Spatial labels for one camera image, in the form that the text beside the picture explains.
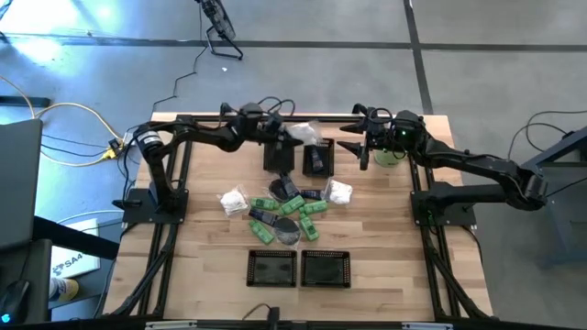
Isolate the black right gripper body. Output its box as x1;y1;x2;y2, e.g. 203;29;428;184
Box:
360;108;403;171

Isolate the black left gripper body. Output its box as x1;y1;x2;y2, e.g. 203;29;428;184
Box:
263;112;286;162

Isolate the dark blue travel tube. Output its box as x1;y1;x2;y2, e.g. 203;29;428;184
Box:
300;188;330;202
278;172;301;199
248;208;279;227
310;144;327;175

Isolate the green travel bottle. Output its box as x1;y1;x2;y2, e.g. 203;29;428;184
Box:
297;214;321;243
278;194;306;217
298;199;329;216
249;196;282;213
248;219;277;246

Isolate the black slotted plastic basket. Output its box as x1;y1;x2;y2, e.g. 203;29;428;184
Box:
262;139;296;174
246;248;298;289
302;137;336;180
300;249;352;290

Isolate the green paper cup stack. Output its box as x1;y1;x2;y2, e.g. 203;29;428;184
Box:
373;147;410;169

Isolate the black floor fan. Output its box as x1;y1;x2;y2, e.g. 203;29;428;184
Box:
194;0;245;61

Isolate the blue-grey metal table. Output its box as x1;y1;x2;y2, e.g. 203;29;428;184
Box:
506;124;587;270

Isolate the black side desk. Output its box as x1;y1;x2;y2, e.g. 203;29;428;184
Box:
0;214;121;330

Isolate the white printed box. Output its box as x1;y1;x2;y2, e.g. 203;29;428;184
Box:
49;217;102;280

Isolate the yellow white can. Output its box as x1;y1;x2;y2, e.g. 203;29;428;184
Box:
48;276;81;303

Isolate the black floor bar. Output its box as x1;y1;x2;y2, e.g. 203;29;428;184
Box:
0;95;51;109

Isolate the black computer mouse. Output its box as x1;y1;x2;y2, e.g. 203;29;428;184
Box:
0;279;30;325

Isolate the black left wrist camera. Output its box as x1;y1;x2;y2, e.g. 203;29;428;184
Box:
264;111;286;135

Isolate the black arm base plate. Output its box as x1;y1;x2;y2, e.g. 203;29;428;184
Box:
112;187;190;226
411;181;486;226

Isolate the black fan cable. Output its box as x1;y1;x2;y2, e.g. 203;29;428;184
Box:
123;3;210;138

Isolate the black floor cable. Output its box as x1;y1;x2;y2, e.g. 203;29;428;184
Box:
507;108;587;196

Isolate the black connector with cable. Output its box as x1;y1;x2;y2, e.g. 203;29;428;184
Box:
240;302;282;330

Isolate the white bracket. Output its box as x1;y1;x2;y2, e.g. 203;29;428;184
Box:
144;320;198;330
401;321;454;330

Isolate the yellow floor cable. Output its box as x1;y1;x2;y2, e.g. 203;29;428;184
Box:
0;74;126;169

